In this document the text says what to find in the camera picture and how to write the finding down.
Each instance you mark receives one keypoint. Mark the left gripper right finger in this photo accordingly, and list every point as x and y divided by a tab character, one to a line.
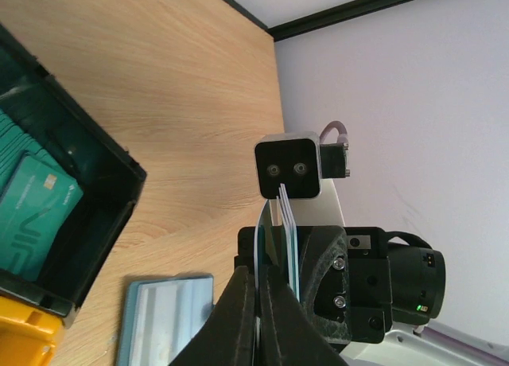
287	337

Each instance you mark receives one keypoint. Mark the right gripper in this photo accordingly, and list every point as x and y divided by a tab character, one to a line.
344	274

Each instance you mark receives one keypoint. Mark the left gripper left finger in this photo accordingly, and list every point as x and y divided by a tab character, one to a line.
227	337

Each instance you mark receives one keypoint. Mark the teal card holder wallet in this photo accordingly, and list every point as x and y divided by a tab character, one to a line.
161	316

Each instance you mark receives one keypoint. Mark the extra teal cards bundle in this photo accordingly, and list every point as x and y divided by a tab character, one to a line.
290	229

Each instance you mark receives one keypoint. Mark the yellow bin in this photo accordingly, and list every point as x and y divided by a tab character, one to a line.
29	336

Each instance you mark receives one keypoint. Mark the black bin with teal cards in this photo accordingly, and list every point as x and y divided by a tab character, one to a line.
111	181

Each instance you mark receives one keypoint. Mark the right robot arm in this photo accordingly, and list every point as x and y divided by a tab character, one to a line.
418	278

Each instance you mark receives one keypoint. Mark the teal card stack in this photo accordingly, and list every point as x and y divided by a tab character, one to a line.
37	196

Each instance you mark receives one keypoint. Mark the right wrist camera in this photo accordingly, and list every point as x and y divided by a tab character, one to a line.
307	164

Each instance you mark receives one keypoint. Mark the black metal frame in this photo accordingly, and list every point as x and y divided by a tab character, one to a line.
319	20

